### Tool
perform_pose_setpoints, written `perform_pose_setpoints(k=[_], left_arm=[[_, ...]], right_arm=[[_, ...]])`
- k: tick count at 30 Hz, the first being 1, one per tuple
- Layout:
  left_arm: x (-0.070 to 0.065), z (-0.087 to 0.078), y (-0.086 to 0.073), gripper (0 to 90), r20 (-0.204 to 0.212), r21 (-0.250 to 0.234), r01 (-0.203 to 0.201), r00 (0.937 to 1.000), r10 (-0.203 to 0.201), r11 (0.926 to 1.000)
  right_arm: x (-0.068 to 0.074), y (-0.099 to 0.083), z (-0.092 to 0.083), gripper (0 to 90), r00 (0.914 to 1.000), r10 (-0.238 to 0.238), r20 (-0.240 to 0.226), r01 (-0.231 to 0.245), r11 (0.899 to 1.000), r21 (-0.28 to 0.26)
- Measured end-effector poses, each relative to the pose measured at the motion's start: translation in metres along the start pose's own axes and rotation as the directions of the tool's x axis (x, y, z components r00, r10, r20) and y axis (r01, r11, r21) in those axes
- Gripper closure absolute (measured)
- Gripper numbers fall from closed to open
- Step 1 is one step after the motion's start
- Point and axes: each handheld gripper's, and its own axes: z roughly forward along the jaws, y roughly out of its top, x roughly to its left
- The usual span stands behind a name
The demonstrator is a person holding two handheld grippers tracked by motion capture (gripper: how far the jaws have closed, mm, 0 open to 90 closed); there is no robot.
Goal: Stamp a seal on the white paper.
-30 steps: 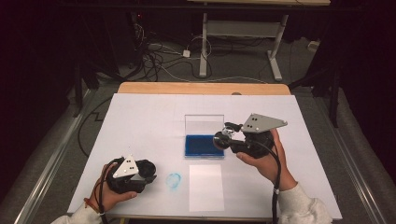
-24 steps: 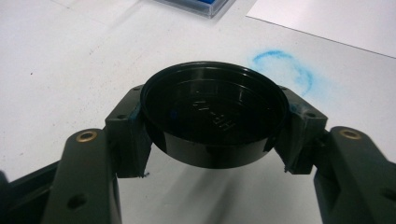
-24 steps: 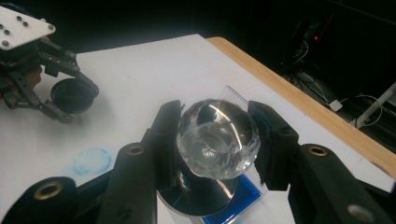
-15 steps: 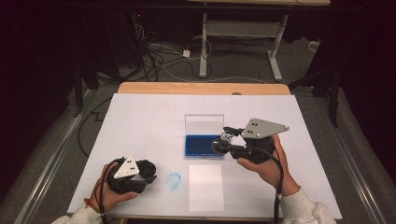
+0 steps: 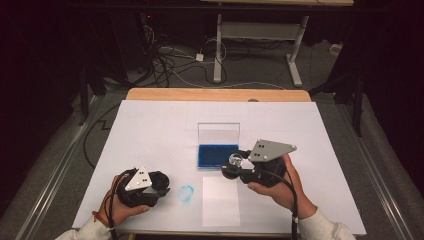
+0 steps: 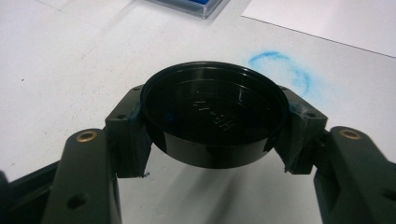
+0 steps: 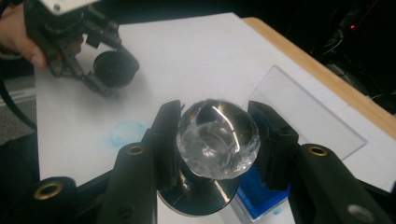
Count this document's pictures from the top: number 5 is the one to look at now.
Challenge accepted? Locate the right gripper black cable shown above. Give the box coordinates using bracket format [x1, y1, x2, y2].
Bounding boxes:
[259, 169, 300, 240]

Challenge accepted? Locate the person's left hand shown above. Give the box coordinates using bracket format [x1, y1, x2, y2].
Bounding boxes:
[96, 174, 151, 228]

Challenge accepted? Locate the curved black floor cable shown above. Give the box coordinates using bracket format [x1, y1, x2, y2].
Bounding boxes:
[82, 103, 122, 169]

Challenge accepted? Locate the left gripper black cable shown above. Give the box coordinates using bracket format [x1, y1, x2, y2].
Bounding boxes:
[104, 171, 129, 240]

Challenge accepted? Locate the small white floor box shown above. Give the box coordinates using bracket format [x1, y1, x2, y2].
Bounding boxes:
[329, 43, 344, 57]

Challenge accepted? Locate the red wrist bracelet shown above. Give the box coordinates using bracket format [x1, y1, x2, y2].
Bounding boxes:
[92, 210, 109, 228]

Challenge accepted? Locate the grey metal floor rail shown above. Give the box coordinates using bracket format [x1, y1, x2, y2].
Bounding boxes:
[334, 99, 416, 240]
[14, 94, 103, 240]

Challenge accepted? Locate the tangle of black cables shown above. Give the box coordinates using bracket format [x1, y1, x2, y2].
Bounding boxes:
[139, 13, 231, 88]

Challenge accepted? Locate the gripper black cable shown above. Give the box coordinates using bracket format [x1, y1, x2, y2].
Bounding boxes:
[104, 171, 129, 240]
[259, 169, 300, 240]

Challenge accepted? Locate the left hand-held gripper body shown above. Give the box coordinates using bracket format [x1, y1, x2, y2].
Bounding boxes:
[114, 165, 160, 208]

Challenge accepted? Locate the blue ink smudge ring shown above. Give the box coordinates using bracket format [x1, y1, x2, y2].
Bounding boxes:
[177, 184, 196, 204]

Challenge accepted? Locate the white paper sheet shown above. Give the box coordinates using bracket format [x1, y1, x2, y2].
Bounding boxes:
[201, 175, 242, 228]

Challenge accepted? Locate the round stamp with clear handle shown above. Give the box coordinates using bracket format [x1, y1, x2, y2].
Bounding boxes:
[221, 151, 247, 181]

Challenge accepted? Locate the long white floor cable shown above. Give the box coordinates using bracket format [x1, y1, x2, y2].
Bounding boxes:
[156, 46, 288, 91]

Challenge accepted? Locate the wooden table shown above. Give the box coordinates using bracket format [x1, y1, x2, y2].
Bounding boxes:
[125, 87, 313, 103]

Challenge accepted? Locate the blue ink pad case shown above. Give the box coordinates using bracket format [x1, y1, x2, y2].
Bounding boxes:
[197, 122, 242, 170]

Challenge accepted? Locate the white metal desk frame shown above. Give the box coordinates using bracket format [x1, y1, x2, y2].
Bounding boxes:
[212, 13, 310, 88]

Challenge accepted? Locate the black round stamp cap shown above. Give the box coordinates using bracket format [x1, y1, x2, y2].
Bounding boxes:
[151, 170, 171, 192]

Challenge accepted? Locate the person's right hand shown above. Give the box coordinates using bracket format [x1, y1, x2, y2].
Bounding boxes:
[247, 153, 318, 221]

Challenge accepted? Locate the white table cover board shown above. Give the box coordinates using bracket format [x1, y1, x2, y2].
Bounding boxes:
[71, 99, 368, 237]

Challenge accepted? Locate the black metal stand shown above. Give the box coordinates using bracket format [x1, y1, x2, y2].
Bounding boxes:
[308, 71, 365, 138]
[77, 66, 108, 127]

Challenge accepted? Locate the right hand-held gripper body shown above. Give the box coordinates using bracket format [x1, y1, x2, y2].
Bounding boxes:
[239, 139, 297, 188]

